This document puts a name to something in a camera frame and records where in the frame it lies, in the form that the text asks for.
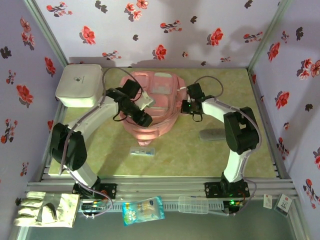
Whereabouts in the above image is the controller board with wires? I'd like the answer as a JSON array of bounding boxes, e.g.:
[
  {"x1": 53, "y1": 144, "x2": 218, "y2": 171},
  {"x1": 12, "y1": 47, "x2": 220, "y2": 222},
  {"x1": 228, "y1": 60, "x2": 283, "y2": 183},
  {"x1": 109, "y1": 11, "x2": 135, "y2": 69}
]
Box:
[
  {"x1": 79, "y1": 199, "x2": 112, "y2": 218},
  {"x1": 223, "y1": 198, "x2": 246, "y2": 217}
]

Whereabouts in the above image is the pale work glove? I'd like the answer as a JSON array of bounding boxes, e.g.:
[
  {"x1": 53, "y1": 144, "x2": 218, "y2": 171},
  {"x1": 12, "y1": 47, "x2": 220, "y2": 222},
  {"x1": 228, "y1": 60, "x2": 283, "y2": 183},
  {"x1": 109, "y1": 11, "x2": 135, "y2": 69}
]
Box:
[{"x1": 13, "y1": 191, "x2": 80, "y2": 228}]

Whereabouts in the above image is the lavender left arm cable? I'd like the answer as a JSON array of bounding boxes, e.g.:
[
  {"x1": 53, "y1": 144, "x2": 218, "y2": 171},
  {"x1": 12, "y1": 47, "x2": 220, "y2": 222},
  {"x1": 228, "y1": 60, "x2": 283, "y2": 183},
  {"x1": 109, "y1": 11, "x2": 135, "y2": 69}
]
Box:
[{"x1": 58, "y1": 67, "x2": 142, "y2": 220}]

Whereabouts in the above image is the black left camera cable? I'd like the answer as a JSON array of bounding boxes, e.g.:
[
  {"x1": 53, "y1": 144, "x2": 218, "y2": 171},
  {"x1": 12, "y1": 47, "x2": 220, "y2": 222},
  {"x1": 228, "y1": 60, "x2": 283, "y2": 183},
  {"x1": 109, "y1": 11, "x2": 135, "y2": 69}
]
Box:
[{"x1": 112, "y1": 111, "x2": 126, "y2": 123}]

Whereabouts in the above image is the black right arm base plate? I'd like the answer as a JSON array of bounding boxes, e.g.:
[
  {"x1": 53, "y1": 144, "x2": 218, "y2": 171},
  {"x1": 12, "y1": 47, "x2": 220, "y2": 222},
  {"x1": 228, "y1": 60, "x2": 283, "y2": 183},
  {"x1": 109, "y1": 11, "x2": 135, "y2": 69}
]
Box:
[{"x1": 204, "y1": 181, "x2": 251, "y2": 200}]

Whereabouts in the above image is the pink fabric backpack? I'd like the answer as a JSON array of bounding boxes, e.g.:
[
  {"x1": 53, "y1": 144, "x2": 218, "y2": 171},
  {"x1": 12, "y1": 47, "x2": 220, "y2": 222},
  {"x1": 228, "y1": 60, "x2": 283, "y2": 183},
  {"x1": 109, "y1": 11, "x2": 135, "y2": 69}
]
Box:
[{"x1": 119, "y1": 70, "x2": 187, "y2": 147}]

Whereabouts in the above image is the lavender arm cable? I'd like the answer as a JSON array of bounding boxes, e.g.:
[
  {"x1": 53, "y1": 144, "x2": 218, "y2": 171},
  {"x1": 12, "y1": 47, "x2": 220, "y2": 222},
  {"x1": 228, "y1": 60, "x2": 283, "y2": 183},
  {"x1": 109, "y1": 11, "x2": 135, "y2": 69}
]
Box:
[
  {"x1": 58, "y1": 67, "x2": 142, "y2": 220},
  {"x1": 193, "y1": 75, "x2": 263, "y2": 217}
]

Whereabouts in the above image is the white storage case with logo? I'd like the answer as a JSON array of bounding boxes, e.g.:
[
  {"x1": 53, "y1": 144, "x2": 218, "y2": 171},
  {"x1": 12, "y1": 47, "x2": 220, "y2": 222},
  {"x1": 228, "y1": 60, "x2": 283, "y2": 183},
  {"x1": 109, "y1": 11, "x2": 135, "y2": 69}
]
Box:
[{"x1": 54, "y1": 64, "x2": 105, "y2": 108}]

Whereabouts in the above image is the clear plastic organizer box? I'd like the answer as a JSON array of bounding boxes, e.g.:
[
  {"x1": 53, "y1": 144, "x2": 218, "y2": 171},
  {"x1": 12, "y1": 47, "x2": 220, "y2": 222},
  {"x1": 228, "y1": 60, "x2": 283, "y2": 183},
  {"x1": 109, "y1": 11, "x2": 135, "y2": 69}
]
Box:
[{"x1": 178, "y1": 196, "x2": 209, "y2": 215}]

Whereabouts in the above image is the small clear card box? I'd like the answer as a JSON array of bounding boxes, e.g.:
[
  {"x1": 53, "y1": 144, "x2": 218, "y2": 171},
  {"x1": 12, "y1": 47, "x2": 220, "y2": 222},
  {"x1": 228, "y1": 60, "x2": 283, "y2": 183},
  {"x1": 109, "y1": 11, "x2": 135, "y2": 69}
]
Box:
[{"x1": 274, "y1": 193, "x2": 293, "y2": 215}]

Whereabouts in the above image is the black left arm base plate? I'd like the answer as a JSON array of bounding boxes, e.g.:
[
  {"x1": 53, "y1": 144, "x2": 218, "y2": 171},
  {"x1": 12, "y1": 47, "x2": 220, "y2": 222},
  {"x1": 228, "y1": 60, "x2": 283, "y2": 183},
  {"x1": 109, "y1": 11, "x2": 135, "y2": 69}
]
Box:
[{"x1": 72, "y1": 176, "x2": 118, "y2": 201}]

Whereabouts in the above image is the lavender right arm cable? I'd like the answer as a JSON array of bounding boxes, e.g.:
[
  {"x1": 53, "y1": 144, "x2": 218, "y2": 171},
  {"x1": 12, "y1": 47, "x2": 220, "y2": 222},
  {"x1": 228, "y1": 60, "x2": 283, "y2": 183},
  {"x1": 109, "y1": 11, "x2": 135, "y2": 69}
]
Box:
[{"x1": 193, "y1": 75, "x2": 263, "y2": 217}]

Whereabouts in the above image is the grey slotted cable duct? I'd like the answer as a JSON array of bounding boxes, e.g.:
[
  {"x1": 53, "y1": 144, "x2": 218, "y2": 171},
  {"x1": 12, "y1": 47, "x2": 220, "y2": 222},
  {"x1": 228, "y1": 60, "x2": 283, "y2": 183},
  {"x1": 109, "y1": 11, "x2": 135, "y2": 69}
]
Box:
[{"x1": 109, "y1": 201, "x2": 226, "y2": 212}]

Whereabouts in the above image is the clear plastic stationery pack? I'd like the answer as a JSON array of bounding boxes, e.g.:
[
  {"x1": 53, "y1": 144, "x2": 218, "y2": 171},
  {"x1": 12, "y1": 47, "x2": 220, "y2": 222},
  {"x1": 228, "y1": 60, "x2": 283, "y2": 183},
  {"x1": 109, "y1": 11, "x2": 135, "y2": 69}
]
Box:
[{"x1": 129, "y1": 146, "x2": 156, "y2": 157}]

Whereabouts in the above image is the blue snack bag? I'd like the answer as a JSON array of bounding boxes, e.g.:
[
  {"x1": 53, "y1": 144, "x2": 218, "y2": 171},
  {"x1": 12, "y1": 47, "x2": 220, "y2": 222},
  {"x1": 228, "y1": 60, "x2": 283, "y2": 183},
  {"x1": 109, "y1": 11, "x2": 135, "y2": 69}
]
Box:
[{"x1": 121, "y1": 196, "x2": 166, "y2": 227}]

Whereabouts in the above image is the aluminium corner post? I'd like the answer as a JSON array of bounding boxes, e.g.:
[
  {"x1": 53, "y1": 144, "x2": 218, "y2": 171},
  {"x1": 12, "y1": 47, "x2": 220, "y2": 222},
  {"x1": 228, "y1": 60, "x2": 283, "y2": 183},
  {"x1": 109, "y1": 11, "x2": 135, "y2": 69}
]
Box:
[
  {"x1": 23, "y1": 0, "x2": 69, "y2": 67},
  {"x1": 247, "y1": 0, "x2": 293, "y2": 71}
]

